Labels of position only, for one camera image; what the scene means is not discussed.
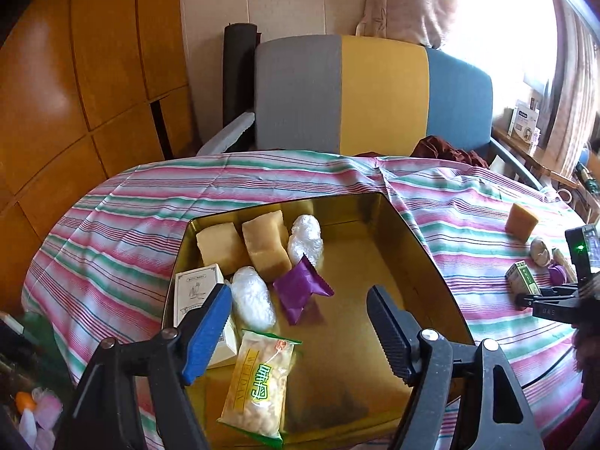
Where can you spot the wooden desk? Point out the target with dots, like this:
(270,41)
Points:
(515,143)

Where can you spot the large clear plastic-wrapped bundle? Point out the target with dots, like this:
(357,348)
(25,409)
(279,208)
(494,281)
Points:
(253,297)

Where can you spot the pink floral curtain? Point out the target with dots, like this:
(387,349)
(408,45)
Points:
(412,4)
(572,79)

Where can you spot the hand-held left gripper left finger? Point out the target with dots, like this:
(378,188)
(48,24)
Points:
(208,333)

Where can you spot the green carton box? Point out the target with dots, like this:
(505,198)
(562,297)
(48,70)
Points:
(520,274)

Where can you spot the yellow sponge block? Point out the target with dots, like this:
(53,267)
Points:
(267,243)
(220,248)
(520,218)

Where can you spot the white and blue box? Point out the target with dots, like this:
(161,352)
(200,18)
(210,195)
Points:
(525,122)

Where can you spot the small clear plastic-wrapped bundle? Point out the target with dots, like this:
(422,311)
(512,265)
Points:
(304,239)

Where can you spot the striped bedsheet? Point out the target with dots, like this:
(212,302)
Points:
(117,243)

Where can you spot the grey round packet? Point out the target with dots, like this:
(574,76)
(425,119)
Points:
(541,251)

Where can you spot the purple packet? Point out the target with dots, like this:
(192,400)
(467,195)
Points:
(300,288)
(558,274)

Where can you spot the wooden wardrobe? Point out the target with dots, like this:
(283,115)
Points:
(93,79)

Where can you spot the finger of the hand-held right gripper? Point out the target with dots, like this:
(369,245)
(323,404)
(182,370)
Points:
(539,299)

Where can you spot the green-edged snack packet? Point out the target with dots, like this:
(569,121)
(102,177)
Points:
(258,384)

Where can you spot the pink and white bundle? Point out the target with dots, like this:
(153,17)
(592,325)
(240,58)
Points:
(42,412)

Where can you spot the person's right forearm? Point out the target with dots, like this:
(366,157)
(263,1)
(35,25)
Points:
(589,342)

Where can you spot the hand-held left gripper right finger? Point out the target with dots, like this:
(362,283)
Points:
(391,337)

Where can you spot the golden tin box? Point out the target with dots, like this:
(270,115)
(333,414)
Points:
(356,253)

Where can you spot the white carton box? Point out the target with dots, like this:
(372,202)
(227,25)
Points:
(194,290)

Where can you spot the black rolled mat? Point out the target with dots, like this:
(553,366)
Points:
(239,70)

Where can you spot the dark red cloth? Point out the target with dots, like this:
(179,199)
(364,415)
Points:
(445,150)

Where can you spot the blue yellow grey chair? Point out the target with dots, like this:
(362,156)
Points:
(375,93)

